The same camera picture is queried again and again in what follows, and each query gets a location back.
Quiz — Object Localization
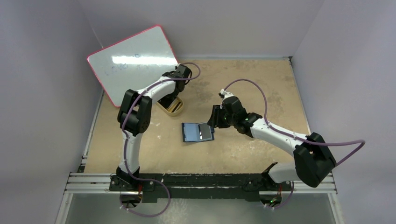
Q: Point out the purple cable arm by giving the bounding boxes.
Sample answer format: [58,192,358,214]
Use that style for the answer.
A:
[121,62,202,218]
[222,78,366,211]

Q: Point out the beige oval card tray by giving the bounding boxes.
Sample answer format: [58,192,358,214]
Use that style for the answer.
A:
[156,96,184,117]

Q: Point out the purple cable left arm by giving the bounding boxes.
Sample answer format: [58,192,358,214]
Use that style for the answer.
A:
[121,62,202,218]

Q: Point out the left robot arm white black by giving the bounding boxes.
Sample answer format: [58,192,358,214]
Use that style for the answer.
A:
[116,64,192,191]

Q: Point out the aluminium rail frame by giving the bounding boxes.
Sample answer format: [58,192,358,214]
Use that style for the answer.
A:
[65,173,337,194]

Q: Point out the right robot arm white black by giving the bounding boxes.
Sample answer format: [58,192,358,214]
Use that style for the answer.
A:
[207,96,336,190]

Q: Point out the whiteboard with pink frame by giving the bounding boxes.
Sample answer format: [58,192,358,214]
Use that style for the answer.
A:
[87,25,178,107]

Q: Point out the blue leather card holder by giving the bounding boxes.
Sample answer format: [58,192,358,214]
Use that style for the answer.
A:
[181,123,215,142]

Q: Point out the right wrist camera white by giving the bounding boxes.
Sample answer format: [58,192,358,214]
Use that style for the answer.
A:
[218,89,233,100]

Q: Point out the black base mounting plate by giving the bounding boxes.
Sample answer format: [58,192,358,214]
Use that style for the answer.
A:
[109,173,291,203]

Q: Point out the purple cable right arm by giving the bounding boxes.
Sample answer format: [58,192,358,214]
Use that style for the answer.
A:
[222,78,366,211]

